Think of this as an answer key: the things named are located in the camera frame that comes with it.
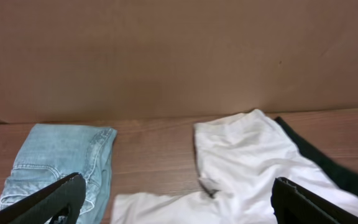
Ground folded light blue jeans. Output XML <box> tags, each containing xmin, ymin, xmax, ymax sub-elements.
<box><xmin>0</xmin><ymin>124</ymin><xmax>117</xmax><ymax>224</ymax></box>

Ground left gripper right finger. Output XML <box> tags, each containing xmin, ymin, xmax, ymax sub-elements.
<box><xmin>270</xmin><ymin>177</ymin><xmax>358</xmax><ymax>224</ymax></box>

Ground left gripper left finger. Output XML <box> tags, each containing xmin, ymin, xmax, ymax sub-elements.
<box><xmin>0</xmin><ymin>172</ymin><xmax>86</xmax><ymax>224</ymax></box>

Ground beige khaki shorts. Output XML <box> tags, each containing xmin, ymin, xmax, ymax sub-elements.
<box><xmin>112</xmin><ymin>110</ymin><xmax>358</xmax><ymax>223</ymax></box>

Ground black garment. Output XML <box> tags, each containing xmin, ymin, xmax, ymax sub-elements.
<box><xmin>274</xmin><ymin>117</ymin><xmax>358</xmax><ymax>196</ymax></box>

